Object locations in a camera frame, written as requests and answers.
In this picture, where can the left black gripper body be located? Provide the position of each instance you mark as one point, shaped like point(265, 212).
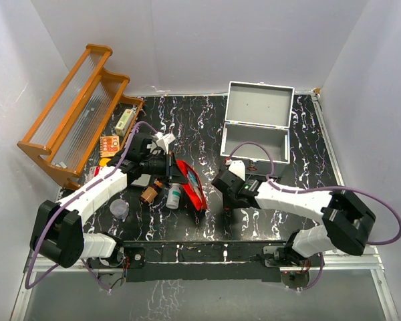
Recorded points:
point(161, 166)

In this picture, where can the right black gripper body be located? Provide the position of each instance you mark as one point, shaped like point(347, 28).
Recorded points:
point(229, 202)

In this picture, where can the red first aid pouch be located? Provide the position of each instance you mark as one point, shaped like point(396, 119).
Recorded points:
point(193, 188)

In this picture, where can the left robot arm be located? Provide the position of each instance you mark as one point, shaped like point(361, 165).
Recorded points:
point(58, 230)

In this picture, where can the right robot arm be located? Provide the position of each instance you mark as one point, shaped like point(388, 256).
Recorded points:
point(344, 221)

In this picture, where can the white medicine bottle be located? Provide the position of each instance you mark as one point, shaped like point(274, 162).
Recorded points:
point(174, 195)

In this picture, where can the brown medicine bottle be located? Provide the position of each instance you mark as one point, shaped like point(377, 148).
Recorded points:
point(151, 192)

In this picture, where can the green white medicine box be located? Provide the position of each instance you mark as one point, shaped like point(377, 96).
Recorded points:
point(124, 122)

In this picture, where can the red white medicine box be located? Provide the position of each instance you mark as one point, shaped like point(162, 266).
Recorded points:
point(93, 171)

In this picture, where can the grey plastic tray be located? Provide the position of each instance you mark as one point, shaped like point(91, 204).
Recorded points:
point(143, 181)

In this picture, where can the orange patterned box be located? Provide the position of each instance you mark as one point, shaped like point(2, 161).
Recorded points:
point(109, 146)

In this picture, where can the clear round container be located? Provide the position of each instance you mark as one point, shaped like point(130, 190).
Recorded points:
point(119, 208)

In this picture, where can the grey metal case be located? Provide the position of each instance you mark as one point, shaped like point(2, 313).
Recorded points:
point(257, 126)

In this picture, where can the wooden shelf rack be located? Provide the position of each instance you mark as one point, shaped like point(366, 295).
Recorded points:
point(67, 131)

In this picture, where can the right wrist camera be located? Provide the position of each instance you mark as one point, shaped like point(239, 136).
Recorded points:
point(237, 167)

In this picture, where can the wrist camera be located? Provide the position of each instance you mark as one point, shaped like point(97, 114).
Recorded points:
point(237, 167)
point(163, 140)

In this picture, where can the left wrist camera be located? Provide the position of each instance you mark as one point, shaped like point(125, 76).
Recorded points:
point(163, 140)

